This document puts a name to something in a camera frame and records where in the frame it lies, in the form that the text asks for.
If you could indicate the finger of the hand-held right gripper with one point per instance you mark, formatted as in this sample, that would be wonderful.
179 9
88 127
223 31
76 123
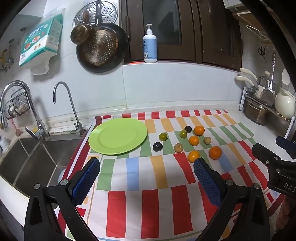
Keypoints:
266 155
286 144

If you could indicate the stainless steel pot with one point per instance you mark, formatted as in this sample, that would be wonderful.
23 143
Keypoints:
256 113

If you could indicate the black scissors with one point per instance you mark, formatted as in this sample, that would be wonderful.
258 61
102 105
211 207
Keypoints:
261 52

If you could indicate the white ceramic pitcher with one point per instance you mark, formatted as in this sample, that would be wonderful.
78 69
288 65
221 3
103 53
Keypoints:
284 104

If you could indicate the thin gooseneck faucet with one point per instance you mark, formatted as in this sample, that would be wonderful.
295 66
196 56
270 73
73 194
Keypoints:
79 129

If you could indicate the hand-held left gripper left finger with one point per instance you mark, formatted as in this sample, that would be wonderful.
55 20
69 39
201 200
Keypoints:
85 180

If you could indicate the dark wooden window frame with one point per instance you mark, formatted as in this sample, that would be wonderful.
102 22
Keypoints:
185 54

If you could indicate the white round utensil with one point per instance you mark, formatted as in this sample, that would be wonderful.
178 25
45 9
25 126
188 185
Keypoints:
285 76

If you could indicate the yellow tricycle ornament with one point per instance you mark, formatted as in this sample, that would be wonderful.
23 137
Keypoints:
4 59

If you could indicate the brass perforated colander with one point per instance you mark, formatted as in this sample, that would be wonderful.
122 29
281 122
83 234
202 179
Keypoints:
101 46

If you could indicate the small brass saucepan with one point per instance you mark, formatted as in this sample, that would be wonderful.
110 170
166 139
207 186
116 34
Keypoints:
82 33

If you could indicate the striped colourful tablecloth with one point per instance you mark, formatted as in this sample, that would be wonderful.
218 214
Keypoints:
138 176

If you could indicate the steel utensil holder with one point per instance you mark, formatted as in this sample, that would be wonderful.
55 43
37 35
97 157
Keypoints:
263 82

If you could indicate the green plate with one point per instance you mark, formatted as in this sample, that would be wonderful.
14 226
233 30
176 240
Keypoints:
115 136

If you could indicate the stainless steamer rack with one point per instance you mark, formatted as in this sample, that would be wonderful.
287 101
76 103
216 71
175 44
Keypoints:
108 11

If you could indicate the green kitchen paper pack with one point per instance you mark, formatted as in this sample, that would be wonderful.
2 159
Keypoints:
39 39

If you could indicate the steel spatula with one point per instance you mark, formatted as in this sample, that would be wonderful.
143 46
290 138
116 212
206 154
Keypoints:
268 96

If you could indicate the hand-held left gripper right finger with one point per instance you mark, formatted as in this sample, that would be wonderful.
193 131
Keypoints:
208 183

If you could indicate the large chrome faucet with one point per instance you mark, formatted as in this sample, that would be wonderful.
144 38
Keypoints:
38 125

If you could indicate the white paper towel sheet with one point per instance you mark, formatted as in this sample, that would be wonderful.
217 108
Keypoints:
42 67

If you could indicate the green tomato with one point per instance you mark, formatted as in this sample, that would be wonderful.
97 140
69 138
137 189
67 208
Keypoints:
183 133
163 136

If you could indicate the white pump bottle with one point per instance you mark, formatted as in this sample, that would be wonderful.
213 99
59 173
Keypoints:
149 46

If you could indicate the person's right hand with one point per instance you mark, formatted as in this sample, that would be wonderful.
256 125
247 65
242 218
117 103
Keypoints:
284 215

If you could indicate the metal dish rack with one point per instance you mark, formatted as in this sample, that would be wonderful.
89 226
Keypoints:
243 102

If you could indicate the stainless steel sink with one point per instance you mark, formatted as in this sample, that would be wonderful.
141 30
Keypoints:
34 162

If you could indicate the pale yellow tomato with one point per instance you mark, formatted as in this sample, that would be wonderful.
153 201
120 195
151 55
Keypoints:
178 147
207 140

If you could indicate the black frying pan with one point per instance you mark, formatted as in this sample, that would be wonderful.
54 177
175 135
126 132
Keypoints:
121 41

